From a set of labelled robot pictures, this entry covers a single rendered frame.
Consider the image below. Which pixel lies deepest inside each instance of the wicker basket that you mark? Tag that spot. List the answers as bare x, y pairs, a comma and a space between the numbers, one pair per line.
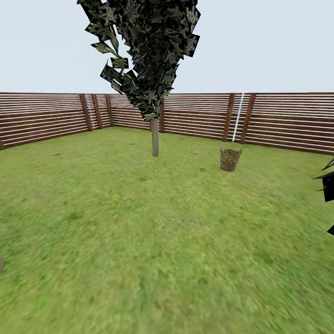
231, 160

